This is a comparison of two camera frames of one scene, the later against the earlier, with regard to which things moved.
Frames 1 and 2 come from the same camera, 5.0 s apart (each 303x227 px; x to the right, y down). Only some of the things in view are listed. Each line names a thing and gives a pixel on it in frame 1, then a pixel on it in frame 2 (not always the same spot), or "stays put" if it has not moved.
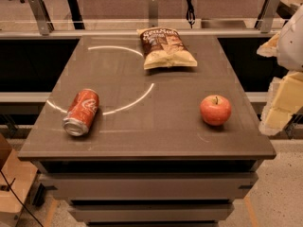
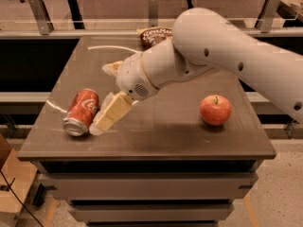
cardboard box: (20, 175) stays put
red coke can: (80, 111) stays put
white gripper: (292, 43) to (132, 76)
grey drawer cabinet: (148, 159) stays put
